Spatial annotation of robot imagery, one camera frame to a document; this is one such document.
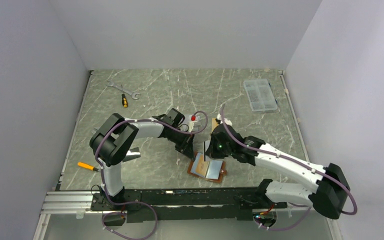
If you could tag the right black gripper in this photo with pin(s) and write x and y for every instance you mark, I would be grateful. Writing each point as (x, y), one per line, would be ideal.
(211, 151)

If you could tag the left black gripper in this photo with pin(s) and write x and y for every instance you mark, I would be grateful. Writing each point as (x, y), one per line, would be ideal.
(186, 146)

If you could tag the orange credit card stack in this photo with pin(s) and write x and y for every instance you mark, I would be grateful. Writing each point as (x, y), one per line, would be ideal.
(214, 124)

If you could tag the brown leather card holder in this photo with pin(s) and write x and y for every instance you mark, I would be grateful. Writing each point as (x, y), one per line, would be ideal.
(215, 172)

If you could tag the silver striped credit card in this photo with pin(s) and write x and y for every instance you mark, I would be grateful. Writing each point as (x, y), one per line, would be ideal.
(205, 148)

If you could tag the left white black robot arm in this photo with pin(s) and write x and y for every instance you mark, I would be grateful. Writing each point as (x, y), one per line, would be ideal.
(112, 141)

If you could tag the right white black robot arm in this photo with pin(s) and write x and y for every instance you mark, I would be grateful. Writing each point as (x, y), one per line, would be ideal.
(323, 188)

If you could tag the black silver credit card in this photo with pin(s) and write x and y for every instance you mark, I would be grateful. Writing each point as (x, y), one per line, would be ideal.
(131, 155)

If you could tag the clear plastic organizer box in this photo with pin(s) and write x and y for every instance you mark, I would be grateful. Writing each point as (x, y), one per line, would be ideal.
(260, 95)

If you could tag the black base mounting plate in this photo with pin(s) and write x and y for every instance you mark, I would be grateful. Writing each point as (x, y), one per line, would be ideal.
(239, 203)

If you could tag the yellow black screwdriver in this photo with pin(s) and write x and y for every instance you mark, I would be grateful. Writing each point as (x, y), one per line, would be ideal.
(124, 100)

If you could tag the silver open-end wrench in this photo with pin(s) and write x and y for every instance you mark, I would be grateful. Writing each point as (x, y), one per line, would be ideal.
(133, 94)

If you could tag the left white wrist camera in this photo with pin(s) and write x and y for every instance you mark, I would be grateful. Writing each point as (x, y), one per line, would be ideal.
(194, 123)

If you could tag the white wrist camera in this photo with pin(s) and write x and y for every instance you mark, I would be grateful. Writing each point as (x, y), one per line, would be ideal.
(219, 120)
(194, 123)

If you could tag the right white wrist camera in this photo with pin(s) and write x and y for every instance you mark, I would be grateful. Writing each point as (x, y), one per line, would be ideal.
(219, 120)

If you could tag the orange handled screwdriver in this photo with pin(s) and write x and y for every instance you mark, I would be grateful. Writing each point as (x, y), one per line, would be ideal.
(87, 166)

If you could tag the aluminium rail frame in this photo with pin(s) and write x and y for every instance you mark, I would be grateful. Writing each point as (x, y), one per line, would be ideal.
(67, 215)

